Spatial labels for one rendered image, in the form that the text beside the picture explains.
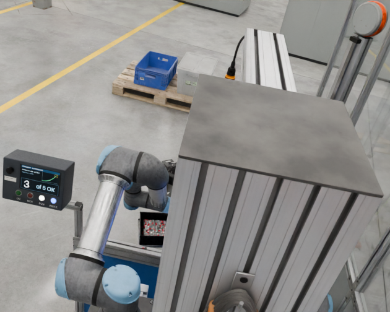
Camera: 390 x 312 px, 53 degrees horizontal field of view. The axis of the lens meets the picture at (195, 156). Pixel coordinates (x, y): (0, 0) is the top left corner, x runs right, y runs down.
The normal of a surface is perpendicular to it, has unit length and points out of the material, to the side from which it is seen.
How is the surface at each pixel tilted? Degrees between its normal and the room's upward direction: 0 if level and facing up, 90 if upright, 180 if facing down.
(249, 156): 0
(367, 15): 90
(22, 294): 0
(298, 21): 90
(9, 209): 0
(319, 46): 90
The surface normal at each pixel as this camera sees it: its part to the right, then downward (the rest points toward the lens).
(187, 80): -0.21, 0.62
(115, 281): 0.29, -0.77
